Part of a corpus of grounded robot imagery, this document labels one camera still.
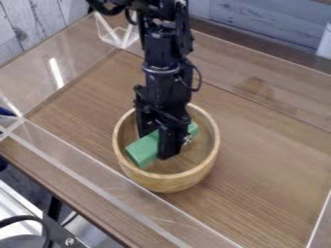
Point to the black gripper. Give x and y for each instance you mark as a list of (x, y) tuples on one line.
[(161, 104)]

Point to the clear acrylic tray wall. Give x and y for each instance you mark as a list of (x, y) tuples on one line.
[(266, 196)]

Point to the brown wooden bowl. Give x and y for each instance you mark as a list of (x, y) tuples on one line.
[(181, 172)]

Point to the black metal bracket with screw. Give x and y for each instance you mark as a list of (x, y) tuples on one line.
[(60, 237)]

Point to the green rectangular block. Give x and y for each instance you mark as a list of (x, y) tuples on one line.
[(143, 149)]

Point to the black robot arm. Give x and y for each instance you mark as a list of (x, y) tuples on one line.
[(163, 22)]

